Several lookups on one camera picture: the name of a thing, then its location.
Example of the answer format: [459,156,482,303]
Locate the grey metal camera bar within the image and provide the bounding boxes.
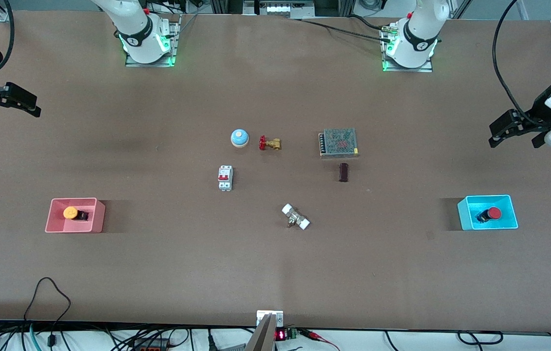
[245,313,276,351]

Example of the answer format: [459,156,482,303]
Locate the black cable on table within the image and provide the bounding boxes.
[283,15,394,43]

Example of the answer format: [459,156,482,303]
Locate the black coiled cable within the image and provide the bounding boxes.
[457,331,504,346]

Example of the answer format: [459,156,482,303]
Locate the cyan plastic bin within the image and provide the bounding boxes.
[457,195,519,231]

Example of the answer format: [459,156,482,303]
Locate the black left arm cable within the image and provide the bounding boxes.
[492,0,549,128]

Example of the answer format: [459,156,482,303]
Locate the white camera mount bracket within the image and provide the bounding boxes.
[256,310,285,328]

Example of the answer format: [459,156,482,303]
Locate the black looped thin cable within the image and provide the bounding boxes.
[24,277,72,348]

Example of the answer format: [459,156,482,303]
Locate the red alligator clip lead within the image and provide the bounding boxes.
[299,329,340,351]

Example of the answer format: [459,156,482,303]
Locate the metal fitting white caps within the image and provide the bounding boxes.
[282,203,311,231]

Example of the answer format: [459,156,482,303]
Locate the red push button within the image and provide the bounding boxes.
[475,207,502,224]

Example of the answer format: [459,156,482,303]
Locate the grey equipment box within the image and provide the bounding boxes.
[243,0,307,20]

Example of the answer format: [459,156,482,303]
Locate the white circuit breaker red switch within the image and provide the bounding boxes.
[217,165,234,192]

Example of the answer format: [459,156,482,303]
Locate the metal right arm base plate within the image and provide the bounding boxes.
[125,14,182,68]

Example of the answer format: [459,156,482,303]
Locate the pink plastic bin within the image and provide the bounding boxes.
[45,197,106,234]

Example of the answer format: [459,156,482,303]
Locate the metal mesh power supply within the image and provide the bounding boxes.
[318,128,360,158]

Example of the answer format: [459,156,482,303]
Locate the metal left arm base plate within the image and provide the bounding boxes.
[381,25,434,73]

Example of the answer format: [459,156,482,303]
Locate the black orange power strip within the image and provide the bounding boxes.
[130,338,170,351]

